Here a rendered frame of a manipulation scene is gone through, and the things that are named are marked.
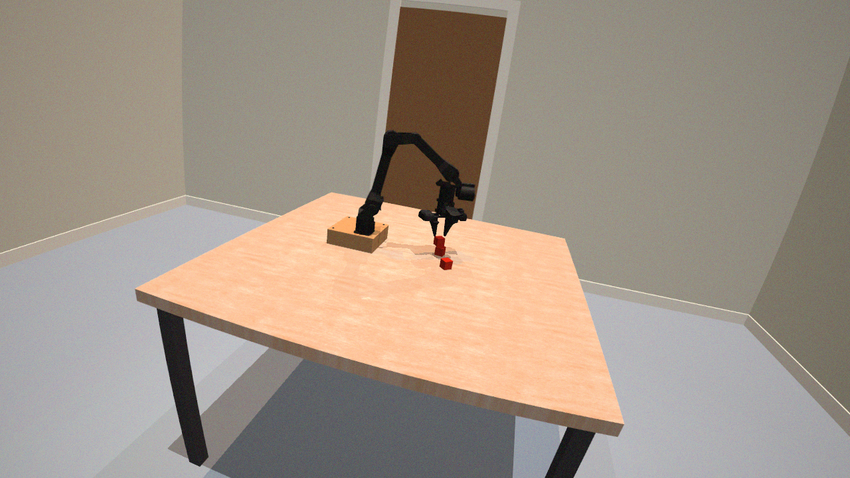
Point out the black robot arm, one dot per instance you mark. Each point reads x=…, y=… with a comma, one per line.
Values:
x=365, y=223

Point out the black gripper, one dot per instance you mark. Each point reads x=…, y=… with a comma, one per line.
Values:
x=427, y=215

